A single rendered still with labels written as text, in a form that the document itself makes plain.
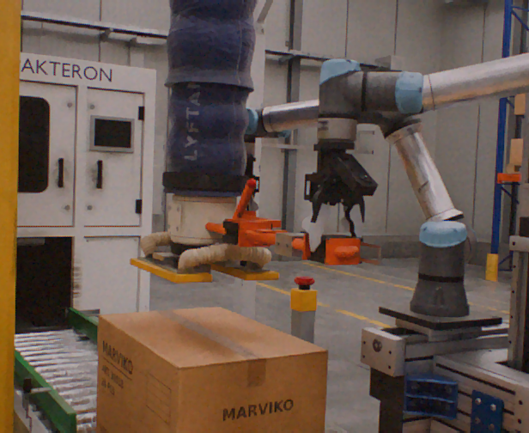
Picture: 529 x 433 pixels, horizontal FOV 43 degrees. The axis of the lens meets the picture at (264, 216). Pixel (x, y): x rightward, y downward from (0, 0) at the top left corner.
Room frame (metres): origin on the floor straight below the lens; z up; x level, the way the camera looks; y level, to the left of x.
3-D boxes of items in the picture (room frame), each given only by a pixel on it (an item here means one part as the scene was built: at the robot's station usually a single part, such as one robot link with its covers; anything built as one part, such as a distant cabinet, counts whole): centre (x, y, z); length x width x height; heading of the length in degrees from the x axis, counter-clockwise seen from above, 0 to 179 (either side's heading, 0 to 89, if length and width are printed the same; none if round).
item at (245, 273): (1.85, 0.08, 1.13); 0.34 x 0.10 x 0.05; 30
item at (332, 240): (1.28, -0.13, 1.24); 0.08 x 0.07 x 0.05; 30
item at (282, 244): (1.40, -0.07, 1.23); 0.07 x 0.07 x 0.04; 30
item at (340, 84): (1.30, -0.14, 1.54); 0.09 x 0.08 x 0.11; 77
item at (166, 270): (1.76, 0.25, 1.13); 0.34 x 0.10 x 0.05; 30
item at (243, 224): (1.59, 0.04, 1.24); 0.10 x 0.08 x 0.06; 120
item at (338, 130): (1.30, -0.13, 1.46); 0.08 x 0.08 x 0.05
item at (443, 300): (1.74, -0.46, 1.09); 0.15 x 0.15 x 0.10
